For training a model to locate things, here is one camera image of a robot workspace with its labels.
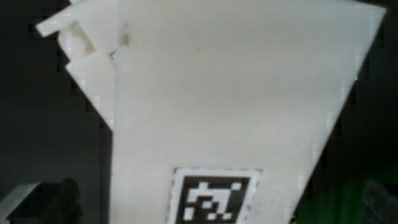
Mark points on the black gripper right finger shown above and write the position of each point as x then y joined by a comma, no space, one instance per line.
380,203

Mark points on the white cabinet body box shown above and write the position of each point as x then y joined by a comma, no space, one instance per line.
85,23

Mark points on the white cabinet top block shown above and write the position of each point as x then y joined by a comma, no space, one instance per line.
238,68

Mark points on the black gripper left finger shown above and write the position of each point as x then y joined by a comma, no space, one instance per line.
44,203

